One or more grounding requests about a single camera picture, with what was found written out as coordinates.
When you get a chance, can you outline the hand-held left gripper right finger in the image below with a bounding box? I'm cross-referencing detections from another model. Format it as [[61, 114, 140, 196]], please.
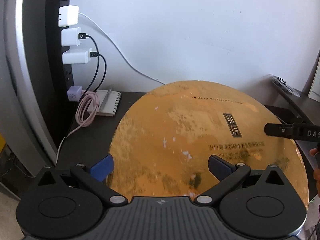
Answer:
[[194, 155, 290, 205]]

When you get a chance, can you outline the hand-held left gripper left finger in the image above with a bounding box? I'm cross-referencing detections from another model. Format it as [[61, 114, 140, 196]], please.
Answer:
[[37, 154, 128, 207]]

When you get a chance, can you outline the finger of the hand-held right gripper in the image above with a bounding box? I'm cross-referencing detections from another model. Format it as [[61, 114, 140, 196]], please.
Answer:
[[264, 122, 304, 140]]

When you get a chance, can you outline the round gold box lid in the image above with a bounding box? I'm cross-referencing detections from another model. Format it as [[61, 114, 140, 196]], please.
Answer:
[[108, 80, 310, 207]]

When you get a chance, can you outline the person's right hand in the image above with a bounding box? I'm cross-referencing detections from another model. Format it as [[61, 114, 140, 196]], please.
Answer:
[[309, 148, 320, 198]]

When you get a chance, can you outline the raised dark desk shelf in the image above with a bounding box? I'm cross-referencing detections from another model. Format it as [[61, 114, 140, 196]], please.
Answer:
[[269, 74, 320, 125]]

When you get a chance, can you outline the framed certificate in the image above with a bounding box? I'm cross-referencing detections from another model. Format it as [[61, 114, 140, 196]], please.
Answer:
[[307, 55, 320, 100]]

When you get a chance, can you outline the white ribbed notepad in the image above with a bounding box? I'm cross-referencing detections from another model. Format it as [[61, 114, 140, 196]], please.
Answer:
[[96, 85, 122, 117]]

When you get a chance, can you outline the purple charger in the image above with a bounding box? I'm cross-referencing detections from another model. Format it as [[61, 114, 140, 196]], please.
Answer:
[[67, 85, 83, 102]]

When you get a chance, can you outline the black power strip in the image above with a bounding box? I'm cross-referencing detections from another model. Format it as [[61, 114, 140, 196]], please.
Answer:
[[46, 0, 75, 100]]

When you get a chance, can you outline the white charger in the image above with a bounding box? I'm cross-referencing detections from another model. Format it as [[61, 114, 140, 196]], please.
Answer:
[[62, 48, 93, 65], [61, 27, 82, 47], [58, 5, 79, 27]]

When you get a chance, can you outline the silver computer case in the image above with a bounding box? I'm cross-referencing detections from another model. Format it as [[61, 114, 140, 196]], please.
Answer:
[[0, 0, 65, 195]]

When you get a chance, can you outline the black charging cable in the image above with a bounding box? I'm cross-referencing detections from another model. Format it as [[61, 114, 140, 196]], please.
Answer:
[[89, 51, 108, 94], [78, 32, 98, 94]]

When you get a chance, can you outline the white charging cable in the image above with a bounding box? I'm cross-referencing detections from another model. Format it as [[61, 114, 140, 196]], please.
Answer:
[[78, 12, 167, 85]]

